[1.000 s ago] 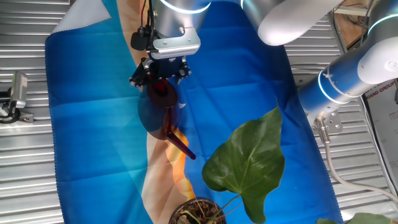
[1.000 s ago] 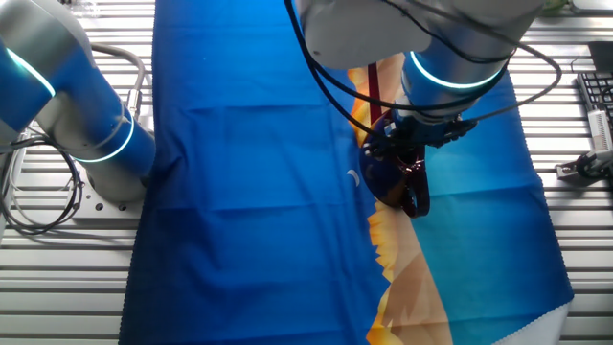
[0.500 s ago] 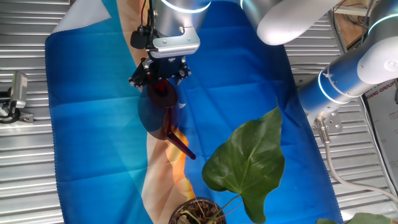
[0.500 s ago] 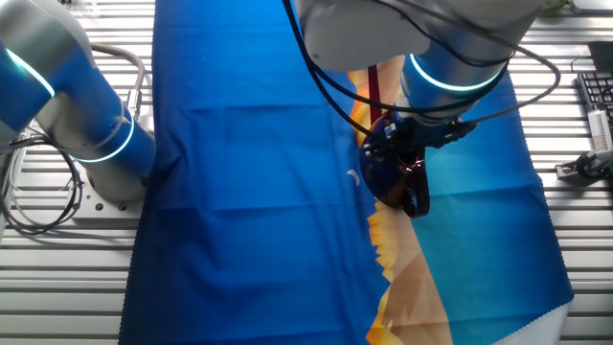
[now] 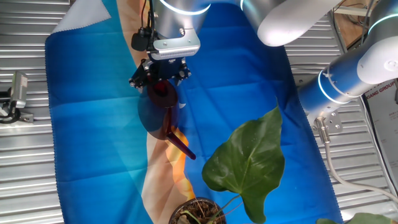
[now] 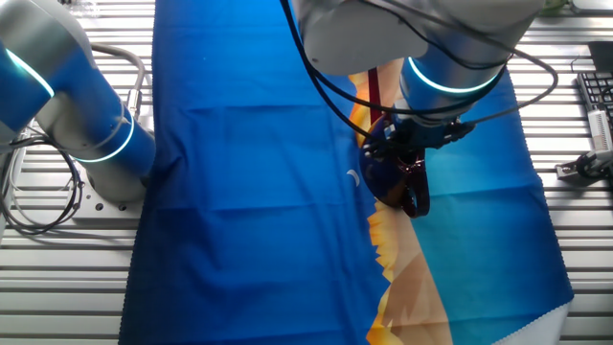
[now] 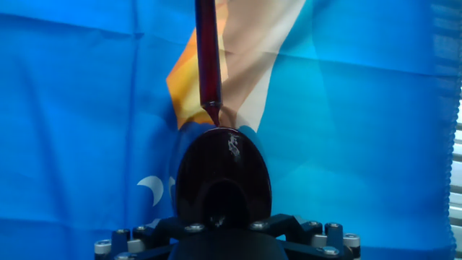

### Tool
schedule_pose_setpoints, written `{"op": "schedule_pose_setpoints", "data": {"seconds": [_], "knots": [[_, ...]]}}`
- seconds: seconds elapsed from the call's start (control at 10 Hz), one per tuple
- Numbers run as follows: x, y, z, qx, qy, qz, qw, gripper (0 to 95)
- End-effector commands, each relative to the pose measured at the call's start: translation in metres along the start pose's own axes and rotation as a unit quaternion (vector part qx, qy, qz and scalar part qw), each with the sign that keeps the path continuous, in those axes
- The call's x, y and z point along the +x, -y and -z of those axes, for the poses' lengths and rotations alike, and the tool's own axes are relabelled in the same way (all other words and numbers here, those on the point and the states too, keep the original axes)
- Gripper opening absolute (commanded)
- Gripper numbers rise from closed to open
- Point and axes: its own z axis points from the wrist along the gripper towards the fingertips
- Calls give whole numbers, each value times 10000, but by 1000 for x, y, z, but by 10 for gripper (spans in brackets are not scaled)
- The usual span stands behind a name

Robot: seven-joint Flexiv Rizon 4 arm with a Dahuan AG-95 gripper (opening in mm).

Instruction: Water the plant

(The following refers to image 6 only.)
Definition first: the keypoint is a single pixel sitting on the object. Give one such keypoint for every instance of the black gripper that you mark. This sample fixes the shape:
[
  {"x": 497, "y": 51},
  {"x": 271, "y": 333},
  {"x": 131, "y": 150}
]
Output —
[{"x": 421, "y": 134}]

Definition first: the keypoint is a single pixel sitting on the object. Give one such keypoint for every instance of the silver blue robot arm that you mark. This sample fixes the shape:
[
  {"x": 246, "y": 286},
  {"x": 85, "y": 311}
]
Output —
[{"x": 72, "y": 110}]

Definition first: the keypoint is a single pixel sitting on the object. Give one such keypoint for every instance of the black keyboard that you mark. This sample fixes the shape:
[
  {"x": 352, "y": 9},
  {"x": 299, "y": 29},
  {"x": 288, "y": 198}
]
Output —
[{"x": 596, "y": 91}]

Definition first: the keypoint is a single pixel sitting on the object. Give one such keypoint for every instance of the blue cloth with orange print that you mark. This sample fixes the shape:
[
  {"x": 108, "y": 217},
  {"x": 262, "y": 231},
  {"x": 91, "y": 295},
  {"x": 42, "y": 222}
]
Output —
[{"x": 239, "y": 191}]

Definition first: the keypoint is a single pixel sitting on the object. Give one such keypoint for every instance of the green round object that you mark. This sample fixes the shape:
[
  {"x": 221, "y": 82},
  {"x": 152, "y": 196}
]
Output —
[{"x": 553, "y": 6}]

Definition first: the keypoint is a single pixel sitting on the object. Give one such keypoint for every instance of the black box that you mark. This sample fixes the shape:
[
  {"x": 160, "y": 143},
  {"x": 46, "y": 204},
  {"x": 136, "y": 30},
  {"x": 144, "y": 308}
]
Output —
[{"x": 602, "y": 55}]

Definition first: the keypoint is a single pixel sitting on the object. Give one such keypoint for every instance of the gray flat device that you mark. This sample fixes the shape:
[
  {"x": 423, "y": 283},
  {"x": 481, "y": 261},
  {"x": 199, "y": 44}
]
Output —
[{"x": 594, "y": 5}]

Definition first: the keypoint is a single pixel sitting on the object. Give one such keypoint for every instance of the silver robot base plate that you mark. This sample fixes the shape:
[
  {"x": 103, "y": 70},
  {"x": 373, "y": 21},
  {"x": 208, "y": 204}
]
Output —
[{"x": 110, "y": 211}]

